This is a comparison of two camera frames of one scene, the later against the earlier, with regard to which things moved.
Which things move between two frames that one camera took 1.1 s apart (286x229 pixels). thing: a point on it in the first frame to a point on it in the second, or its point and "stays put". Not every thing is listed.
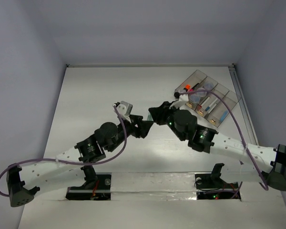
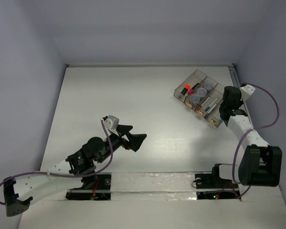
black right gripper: [159, 113] to [241, 103]
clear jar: [201, 94] stays put
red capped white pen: [205, 101] stays put
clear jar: [195, 98] stays put
